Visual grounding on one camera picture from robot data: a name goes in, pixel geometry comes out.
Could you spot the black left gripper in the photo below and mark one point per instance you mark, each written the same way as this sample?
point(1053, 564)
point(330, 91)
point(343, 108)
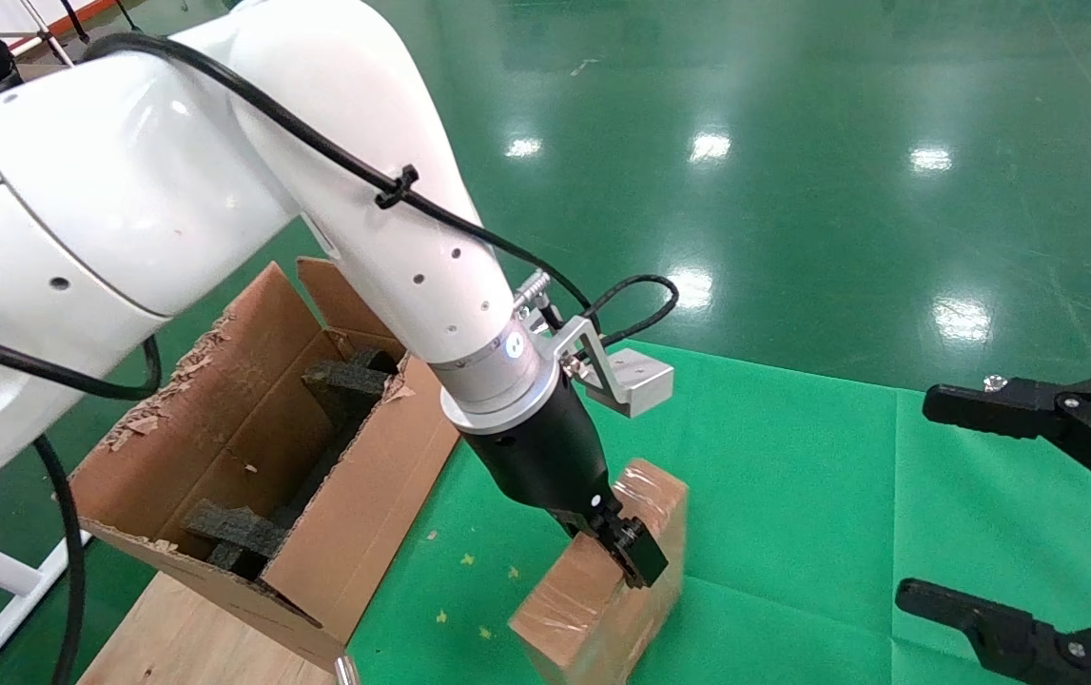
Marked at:
point(545, 457)

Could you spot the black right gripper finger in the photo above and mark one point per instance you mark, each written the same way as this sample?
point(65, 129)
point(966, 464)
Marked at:
point(1021, 642)
point(1049, 411)

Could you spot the small taped cardboard box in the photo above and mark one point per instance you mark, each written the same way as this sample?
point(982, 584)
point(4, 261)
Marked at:
point(583, 609)

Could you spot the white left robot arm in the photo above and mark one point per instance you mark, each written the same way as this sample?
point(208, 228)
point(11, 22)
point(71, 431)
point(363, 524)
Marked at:
point(126, 190)

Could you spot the large open cardboard carton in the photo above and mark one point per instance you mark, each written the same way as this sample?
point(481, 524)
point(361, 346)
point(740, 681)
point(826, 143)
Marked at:
point(364, 514)

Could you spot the green cloth mat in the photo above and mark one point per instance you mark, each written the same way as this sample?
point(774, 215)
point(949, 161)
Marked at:
point(792, 533)

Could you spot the black foam insert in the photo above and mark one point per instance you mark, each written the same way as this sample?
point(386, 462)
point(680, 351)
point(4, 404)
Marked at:
point(236, 533)
point(350, 381)

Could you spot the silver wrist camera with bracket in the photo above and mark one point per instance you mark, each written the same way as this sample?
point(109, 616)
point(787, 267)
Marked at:
point(640, 381)

